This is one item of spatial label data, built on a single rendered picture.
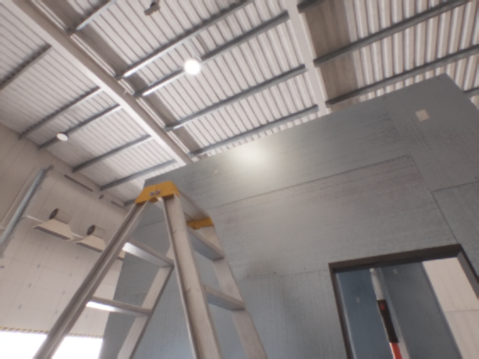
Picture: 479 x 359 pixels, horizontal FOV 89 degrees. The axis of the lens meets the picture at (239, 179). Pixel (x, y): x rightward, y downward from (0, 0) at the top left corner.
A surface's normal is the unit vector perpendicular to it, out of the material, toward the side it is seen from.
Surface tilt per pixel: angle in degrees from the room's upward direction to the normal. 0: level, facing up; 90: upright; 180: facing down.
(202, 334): 88
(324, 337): 90
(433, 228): 90
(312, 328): 90
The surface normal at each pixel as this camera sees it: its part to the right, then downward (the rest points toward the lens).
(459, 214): -0.46, -0.52
